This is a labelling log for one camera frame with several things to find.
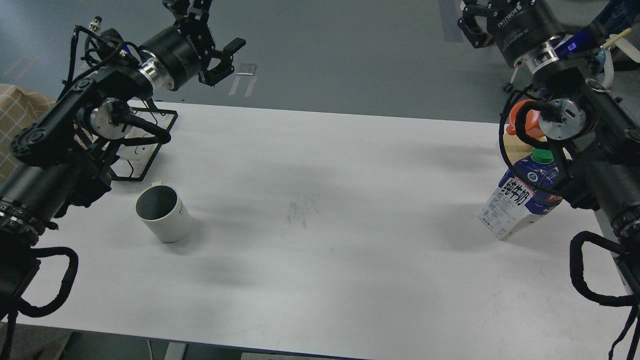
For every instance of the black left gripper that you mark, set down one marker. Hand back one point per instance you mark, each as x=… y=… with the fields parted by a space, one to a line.
x=185 y=49

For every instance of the wooden cup tree stand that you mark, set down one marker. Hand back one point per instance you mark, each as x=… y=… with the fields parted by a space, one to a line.
x=621 y=55

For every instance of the blue white milk carton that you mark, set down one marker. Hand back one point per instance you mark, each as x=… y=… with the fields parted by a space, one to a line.
x=515 y=203

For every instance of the black wire dish rack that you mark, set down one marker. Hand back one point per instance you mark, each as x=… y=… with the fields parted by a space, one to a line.
x=132 y=162

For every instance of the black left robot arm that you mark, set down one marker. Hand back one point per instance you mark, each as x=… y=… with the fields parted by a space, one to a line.
x=65 y=157

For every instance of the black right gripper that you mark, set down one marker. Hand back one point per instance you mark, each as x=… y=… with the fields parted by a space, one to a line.
x=515 y=26

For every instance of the checkered beige cloth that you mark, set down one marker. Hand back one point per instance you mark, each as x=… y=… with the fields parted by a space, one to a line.
x=19 y=108

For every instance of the blue plastic cup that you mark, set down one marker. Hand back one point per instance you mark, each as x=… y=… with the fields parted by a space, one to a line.
x=602 y=57

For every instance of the white ribbed ceramic mug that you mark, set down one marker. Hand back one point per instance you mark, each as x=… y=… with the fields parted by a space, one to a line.
x=164 y=213

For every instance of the orange plastic cup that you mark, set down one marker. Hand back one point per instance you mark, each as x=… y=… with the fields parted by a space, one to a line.
x=532 y=125

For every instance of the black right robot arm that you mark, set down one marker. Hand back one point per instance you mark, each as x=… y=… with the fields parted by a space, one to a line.
x=594 y=143

